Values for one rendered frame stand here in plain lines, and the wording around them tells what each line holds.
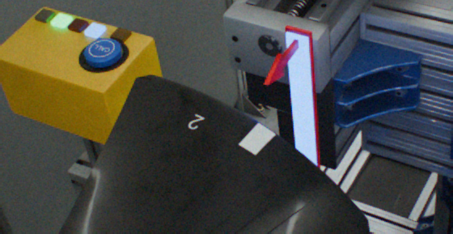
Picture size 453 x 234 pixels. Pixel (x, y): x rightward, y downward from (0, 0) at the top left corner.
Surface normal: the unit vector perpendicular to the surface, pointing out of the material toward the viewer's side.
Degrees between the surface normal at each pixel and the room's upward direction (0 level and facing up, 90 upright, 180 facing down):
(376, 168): 0
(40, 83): 90
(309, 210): 25
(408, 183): 0
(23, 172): 90
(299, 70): 90
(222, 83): 90
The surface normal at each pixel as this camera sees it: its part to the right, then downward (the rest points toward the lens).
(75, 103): -0.49, 0.64
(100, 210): -0.05, -0.73
